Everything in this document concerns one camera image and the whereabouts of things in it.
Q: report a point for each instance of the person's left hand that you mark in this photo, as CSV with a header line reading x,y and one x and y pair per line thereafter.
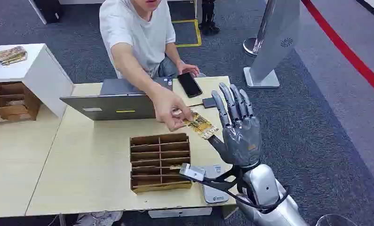
x,y
189,68

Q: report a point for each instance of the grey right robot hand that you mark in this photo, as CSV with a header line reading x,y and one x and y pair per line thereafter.
x,y
241,140

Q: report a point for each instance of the person's right hand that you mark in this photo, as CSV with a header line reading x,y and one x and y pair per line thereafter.
x,y
168,106

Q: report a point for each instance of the yellow printed card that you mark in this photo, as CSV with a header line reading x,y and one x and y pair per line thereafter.
x,y
204,126

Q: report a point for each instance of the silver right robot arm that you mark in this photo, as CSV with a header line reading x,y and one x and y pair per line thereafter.
x,y
267,190

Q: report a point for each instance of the black smartphone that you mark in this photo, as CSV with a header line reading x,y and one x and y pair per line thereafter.
x,y
190,84

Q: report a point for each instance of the small black power bank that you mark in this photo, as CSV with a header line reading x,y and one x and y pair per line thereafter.
x,y
209,103

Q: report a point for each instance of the black legs and feet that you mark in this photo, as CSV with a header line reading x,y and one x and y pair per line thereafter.
x,y
209,21

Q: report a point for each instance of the grey laptop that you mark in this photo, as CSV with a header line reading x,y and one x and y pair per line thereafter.
x,y
112,106

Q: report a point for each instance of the pale grey flat device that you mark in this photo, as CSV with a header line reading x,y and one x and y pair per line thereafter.
x,y
213,193

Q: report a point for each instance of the person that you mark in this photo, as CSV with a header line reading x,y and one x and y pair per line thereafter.
x,y
137,34

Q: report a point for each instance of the wooden slotted card box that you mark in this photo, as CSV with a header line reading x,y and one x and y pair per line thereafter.
x,y
160,181
15,109

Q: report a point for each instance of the grey standing kiosk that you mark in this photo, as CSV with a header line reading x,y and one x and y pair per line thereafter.
x,y
277,37

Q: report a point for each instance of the clear glass dome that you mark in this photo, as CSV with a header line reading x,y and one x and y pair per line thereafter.
x,y
336,221

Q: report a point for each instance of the white crumpled cloth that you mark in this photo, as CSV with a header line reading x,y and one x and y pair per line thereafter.
x,y
99,218

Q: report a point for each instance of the white cabinet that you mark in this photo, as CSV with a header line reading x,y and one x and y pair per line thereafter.
x,y
40,75

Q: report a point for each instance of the black box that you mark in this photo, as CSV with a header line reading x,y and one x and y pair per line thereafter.
x,y
49,11

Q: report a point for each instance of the stack of printed cards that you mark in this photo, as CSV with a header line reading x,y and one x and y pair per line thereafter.
x,y
9,55

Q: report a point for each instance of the black camera bracket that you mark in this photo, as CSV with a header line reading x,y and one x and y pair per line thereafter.
x,y
221,184

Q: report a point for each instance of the chrome stanchion post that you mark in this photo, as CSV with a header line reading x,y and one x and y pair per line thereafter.
x,y
250,46

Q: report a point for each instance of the white desk bracket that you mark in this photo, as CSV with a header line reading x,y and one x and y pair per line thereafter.
x,y
180,212

